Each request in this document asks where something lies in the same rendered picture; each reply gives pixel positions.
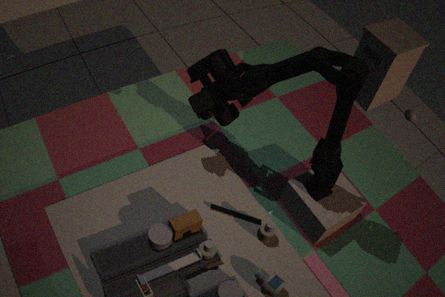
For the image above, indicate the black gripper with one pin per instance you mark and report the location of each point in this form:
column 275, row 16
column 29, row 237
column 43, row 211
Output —
column 224, row 113

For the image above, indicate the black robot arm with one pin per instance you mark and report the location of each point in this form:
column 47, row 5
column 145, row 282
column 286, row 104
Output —
column 326, row 162

